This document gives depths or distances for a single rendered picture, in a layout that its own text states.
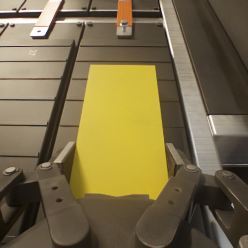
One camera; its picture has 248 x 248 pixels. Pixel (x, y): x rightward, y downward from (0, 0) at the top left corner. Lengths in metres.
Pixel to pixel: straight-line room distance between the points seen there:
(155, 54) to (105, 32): 0.11
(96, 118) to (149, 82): 0.07
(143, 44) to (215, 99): 0.13
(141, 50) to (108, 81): 0.11
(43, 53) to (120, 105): 0.17
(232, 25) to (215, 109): 0.13
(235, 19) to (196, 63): 0.07
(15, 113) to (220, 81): 0.26
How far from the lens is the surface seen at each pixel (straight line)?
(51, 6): 0.44
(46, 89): 0.24
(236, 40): 0.30
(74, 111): 0.20
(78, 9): 0.42
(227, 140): 0.24
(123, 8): 0.40
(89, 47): 0.29
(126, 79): 0.19
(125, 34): 0.32
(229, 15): 0.34
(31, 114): 0.22
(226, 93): 0.27
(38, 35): 0.35
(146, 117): 0.16
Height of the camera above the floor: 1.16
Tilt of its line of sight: 57 degrees down
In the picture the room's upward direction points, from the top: straight up
